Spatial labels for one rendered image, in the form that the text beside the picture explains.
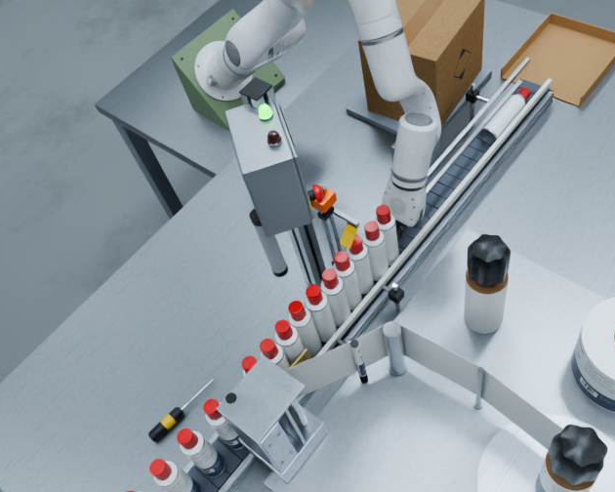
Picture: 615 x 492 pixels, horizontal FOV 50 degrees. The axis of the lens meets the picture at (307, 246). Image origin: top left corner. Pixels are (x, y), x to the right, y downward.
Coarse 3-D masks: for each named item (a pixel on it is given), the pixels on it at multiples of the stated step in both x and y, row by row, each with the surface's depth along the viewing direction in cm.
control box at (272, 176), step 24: (240, 120) 118; (240, 144) 115; (264, 144) 114; (288, 144) 113; (240, 168) 112; (264, 168) 111; (288, 168) 113; (264, 192) 116; (288, 192) 117; (264, 216) 121; (288, 216) 123; (312, 216) 125
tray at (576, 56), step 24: (552, 24) 212; (576, 24) 206; (528, 48) 208; (552, 48) 206; (576, 48) 204; (600, 48) 202; (504, 72) 202; (528, 72) 201; (552, 72) 200; (576, 72) 198; (600, 72) 191; (576, 96) 192
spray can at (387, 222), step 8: (384, 208) 150; (376, 216) 155; (384, 216) 149; (392, 216) 154; (384, 224) 152; (392, 224) 153; (384, 232) 153; (392, 232) 154; (392, 240) 157; (392, 248) 159; (392, 256) 162
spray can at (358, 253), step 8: (360, 240) 146; (352, 248) 147; (360, 248) 148; (352, 256) 149; (360, 256) 149; (368, 256) 151; (360, 264) 150; (368, 264) 153; (360, 272) 153; (368, 272) 155; (360, 280) 156; (368, 280) 157; (360, 288) 159; (368, 288) 160
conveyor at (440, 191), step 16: (544, 96) 189; (528, 112) 186; (480, 144) 183; (464, 160) 180; (448, 176) 178; (464, 176) 177; (432, 192) 176; (448, 192) 175; (464, 192) 174; (432, 208) 173; (448, 208) 172; (400, 240) 169; (224, 448) 146; (208, 480) 143; (224, 480) 142
